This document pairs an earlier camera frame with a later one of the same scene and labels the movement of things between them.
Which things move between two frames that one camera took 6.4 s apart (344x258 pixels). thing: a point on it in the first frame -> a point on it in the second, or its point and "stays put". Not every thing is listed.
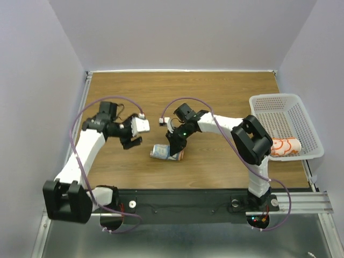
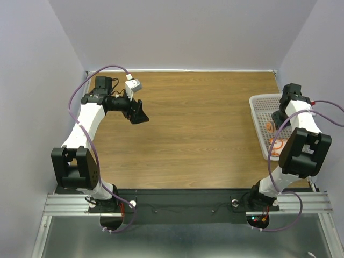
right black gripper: (176, 144) -> (277, 120)
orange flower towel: (285, 146) stays put
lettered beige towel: (162, 151) -> (270, 127)
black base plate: (189, 206) stays put
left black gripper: (129, 144) -> (137, 116)
